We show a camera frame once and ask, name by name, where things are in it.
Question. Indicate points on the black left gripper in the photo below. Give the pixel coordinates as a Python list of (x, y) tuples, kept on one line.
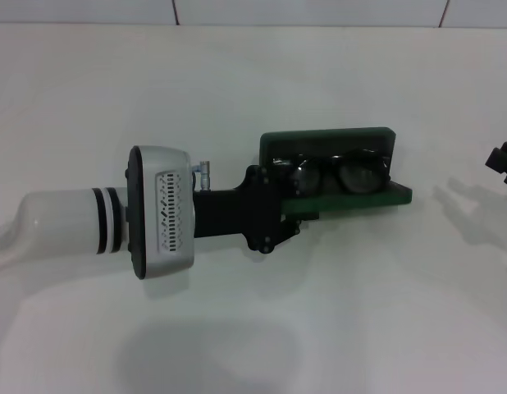
[(237, 213)]

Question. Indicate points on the green glasses case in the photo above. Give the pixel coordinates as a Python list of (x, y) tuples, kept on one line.
[(360, 201)]

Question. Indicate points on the black glasses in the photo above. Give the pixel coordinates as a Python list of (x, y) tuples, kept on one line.
[(360, 176)]

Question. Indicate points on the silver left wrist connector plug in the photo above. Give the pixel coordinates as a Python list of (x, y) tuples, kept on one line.
[(205, 174)]

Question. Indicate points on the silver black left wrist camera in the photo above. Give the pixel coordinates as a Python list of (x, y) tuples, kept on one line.
[(167, 213)]

